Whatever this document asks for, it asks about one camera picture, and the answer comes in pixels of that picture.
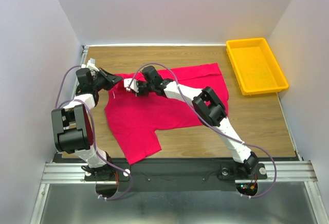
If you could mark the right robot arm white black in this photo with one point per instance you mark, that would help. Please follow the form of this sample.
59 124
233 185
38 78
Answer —
206 105

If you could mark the red polo t shirt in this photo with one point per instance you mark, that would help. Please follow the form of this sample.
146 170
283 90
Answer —
134 120

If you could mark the aluminium frame rail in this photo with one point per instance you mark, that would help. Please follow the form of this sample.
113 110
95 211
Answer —
68 84
287 171

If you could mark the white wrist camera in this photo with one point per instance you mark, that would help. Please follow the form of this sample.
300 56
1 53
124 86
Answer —
90 65
130 84

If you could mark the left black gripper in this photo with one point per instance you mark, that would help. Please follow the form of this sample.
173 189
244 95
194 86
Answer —
107 79

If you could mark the front aluminium frame rail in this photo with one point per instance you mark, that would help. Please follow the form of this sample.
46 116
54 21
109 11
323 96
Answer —
287 171

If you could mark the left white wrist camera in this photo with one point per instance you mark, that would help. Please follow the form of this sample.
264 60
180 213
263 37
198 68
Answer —
90 65

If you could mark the small electronics board with leds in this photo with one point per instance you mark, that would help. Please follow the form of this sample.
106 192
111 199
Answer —
247 188

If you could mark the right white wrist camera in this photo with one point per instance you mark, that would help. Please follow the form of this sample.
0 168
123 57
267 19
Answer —
130 84

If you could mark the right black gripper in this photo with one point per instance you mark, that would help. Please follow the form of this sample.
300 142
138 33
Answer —
140 88

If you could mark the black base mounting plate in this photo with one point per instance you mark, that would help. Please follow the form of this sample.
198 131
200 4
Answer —
186 174

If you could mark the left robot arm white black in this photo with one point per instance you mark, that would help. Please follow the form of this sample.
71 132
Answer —
73 127

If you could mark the left aluminium frame rail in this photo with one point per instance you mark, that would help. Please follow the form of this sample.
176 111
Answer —
68 84

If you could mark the yellow plastic bin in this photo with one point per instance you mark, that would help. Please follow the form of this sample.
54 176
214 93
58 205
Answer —
255 67

